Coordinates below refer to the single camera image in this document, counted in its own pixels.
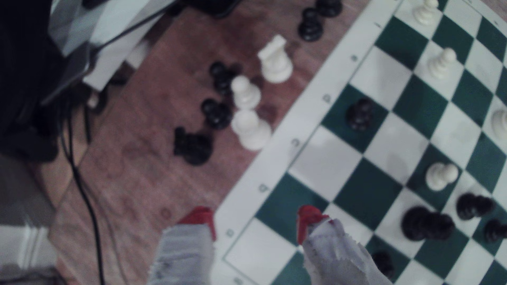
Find black chess knight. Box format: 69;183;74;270
173;126;213;166

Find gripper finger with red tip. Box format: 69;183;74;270
147;206;217;285
296;205;393;285

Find large black chess piece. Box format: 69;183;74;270
401;206;456;242

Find white box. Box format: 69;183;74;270
49;0;175;92

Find black chess pawn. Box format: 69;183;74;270
484;219;507;244
456;193;496;221
200;98;233;130
209;60;242;96
297;7;325;43
346;98;375;132

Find white chess rook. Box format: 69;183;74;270
257;34;294;84

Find black cable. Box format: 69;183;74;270
93;0;179;52
59;91;105;285

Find green and white chess board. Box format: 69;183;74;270
210;0;507;285

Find white chess pawn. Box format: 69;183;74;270
413;0;439;25
231;75;262;111
428;47;457;80
425;161;459;192

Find large white chess piece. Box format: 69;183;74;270
231;109;273;152

